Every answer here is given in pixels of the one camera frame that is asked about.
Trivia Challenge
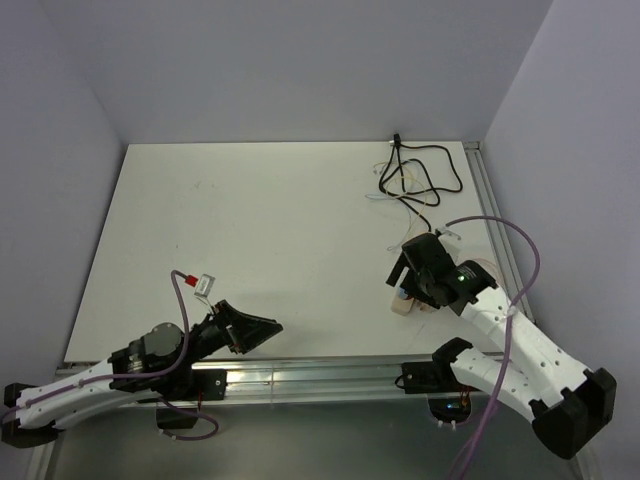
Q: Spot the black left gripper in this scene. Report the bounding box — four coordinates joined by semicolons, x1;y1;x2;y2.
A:
170;299;283;372

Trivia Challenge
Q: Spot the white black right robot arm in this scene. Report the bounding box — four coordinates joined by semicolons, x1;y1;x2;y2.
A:
387;233;617;460

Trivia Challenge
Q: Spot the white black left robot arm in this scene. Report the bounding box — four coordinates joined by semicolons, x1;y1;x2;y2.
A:
1;301;284;449

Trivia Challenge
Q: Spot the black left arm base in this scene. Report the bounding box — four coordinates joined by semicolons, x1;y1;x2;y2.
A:
155;369;227;432

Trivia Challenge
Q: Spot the beige red power strip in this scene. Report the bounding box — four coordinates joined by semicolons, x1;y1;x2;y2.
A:
391;296;414;316

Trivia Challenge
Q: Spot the pink cube socket adapter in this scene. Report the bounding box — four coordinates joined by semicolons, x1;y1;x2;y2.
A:
414;300;438;313

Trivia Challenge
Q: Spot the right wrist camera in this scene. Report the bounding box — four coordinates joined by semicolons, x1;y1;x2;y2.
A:
435;226;462;248

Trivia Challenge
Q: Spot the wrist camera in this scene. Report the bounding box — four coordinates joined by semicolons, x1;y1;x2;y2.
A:
435;226;462;248
185;274;215;300

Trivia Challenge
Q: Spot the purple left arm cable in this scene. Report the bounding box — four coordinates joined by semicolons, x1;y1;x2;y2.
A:
0;269;220;444

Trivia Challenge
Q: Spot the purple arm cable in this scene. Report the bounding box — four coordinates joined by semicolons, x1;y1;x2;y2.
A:
443;215;544;480
0;269;220;444

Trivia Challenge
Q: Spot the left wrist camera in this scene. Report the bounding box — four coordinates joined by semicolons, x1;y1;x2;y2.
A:
185;274;215;300

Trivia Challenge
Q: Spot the aluminium right side rail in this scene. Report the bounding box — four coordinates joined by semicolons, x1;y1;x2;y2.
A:
462;141;603;479

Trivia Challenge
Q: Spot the aluminium rail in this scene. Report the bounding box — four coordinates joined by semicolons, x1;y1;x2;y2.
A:
462;141;603;479
192;355;431;405

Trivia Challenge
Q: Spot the aluminium front rail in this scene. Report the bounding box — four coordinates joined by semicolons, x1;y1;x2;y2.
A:
192;355;431;405

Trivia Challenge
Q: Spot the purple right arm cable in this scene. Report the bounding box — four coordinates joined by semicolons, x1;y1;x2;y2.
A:
443;215;544;480

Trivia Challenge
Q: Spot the black power strip cord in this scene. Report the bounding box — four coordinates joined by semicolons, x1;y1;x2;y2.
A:
377;132;464;231

